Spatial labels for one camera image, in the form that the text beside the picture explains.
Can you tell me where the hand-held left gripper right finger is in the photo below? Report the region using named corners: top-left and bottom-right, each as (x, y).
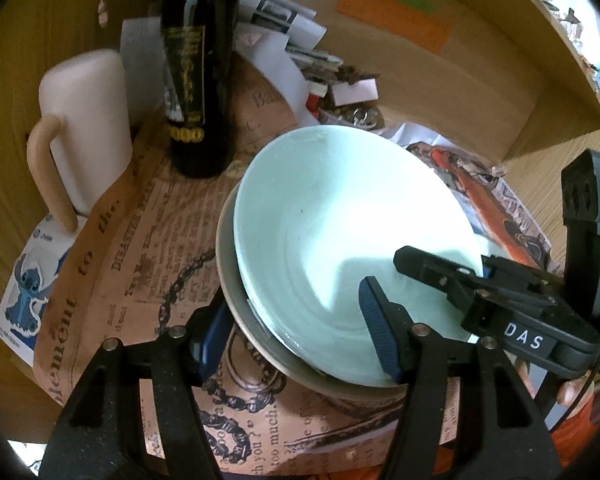
top-left (358, 276), bottom-right (563, 480)

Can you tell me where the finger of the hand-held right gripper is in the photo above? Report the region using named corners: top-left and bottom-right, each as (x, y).
top-left (393, 245), bottom-right (486, 321)
top-left (480, 254), bottom-right (566, 306)

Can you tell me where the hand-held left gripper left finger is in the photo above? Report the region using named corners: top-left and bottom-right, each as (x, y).
top-left (39, 300), bottom-right (236, 480)

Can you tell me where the white plate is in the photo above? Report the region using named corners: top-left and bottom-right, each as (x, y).
top-left (215, 180), bottom-right (506, 403)

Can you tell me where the mint plate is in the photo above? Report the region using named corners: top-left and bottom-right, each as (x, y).
top-left (232, 125), bottom-right (486, 388)

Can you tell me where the person's right forearm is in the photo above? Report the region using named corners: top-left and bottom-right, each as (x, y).
top-left (550, 395), bottom-right (600, 480)

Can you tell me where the person's right hand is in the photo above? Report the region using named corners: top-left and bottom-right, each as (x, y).
top-left (516, 357), bottom-right (595, 407)

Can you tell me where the newspaper print tablecloth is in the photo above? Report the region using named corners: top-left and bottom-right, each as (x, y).
top-left (32, 60), bottom-right (553, 480)

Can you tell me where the small bowl of shells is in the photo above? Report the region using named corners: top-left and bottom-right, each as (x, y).
top-left (320, 105), bottom-right (386, 131)

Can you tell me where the blue cartoon sticker card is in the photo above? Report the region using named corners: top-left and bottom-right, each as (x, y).
top-left (0, 212), bottom-right (88, 367)

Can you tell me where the wooden shelf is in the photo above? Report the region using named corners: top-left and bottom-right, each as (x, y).
top-left (490, 0), bottom-right (600, 126)

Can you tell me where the pile of papers and magazines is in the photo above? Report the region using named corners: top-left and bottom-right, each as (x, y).
top-left (232, 12), bottom-right (331, 131)

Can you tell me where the beige mug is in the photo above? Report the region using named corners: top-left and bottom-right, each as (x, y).
top-left (26, 49), bottom-right (133, 231)

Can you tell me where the dark wine bottle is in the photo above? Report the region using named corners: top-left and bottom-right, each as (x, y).
top-left (159, 0), bottom-right (238, 179)

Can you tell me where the grey paper card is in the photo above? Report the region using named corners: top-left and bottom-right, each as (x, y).
top-left (120, 16), bottom-right (166, 126)

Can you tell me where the stack of newspapers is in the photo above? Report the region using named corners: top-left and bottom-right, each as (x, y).
top-left (160, 0), bottom-right (346, 81)

